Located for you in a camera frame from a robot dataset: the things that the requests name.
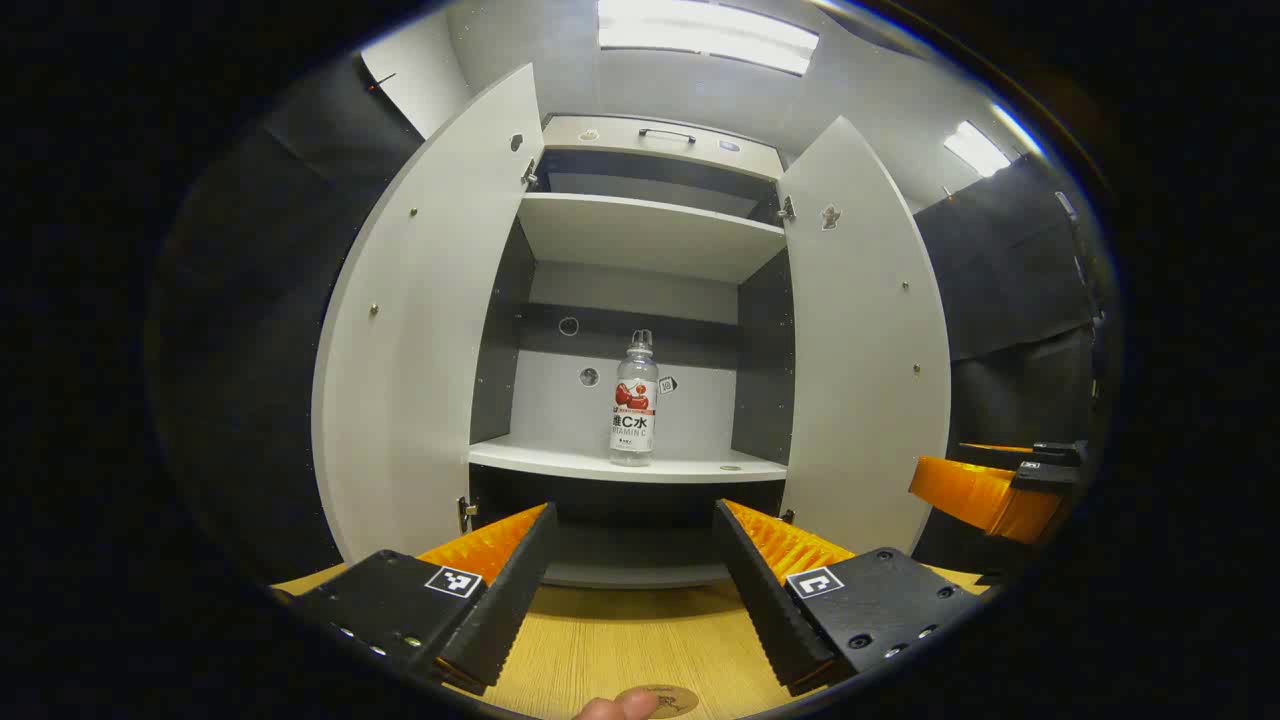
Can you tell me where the small ceiling light panel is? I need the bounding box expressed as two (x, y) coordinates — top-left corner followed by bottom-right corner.
(943, 120), (1013, 179)

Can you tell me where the round cork coaster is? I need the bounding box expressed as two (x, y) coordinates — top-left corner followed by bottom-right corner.
(613, 684), (700, 720)

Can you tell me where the grey cabinet shelf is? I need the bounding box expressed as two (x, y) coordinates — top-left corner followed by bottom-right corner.
(468, 433), (789, 485)
(517, 192), (788, 285)

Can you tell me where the clear bottle with red label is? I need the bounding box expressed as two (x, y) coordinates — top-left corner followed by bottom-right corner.
(610, 329), (660, 468)

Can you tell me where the black backdrop cloth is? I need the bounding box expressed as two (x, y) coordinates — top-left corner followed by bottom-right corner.
(150, 50), (1119, 586)

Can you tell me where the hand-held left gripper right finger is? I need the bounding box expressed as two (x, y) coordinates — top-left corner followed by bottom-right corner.
(712, 499), (991, 698)

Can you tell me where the large ceiling light panel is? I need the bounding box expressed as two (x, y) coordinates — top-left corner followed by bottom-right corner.
(598, 0), (821, 76)

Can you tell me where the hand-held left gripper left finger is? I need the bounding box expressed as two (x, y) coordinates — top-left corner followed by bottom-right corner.
(272, 502), (558, 698)

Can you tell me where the grey cabinet door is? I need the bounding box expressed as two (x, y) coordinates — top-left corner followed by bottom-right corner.
(311, 63), (546, 566)
(777, 115), (952, 556)

